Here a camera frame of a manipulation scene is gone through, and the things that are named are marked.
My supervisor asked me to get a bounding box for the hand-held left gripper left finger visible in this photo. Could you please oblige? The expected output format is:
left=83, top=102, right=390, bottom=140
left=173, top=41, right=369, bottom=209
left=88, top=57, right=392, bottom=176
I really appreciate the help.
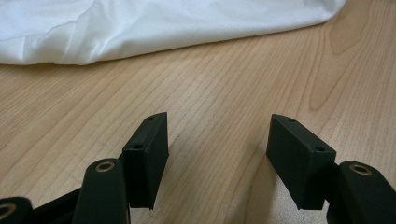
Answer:
left=121, top=111, right=170, bottom=211

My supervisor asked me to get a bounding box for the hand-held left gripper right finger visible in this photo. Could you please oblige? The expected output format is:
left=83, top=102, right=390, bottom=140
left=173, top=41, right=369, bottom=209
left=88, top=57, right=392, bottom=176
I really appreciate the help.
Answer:
left=265, top=113, right=337, bottom=211

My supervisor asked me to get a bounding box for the white cloth garment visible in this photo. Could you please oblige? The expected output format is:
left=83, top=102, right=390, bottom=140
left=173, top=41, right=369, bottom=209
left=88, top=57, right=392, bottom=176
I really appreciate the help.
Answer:
left=0, top=0, right=347, bottom=66

